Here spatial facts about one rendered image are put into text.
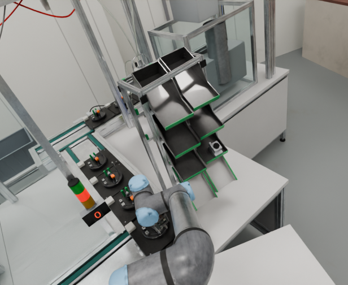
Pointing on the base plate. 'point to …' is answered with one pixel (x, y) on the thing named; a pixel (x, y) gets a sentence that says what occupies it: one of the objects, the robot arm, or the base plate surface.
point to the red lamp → (83, 195)
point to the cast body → (215, 149)
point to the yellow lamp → (88, 202)
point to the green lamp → (78, 188)
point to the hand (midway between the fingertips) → (159, 227)
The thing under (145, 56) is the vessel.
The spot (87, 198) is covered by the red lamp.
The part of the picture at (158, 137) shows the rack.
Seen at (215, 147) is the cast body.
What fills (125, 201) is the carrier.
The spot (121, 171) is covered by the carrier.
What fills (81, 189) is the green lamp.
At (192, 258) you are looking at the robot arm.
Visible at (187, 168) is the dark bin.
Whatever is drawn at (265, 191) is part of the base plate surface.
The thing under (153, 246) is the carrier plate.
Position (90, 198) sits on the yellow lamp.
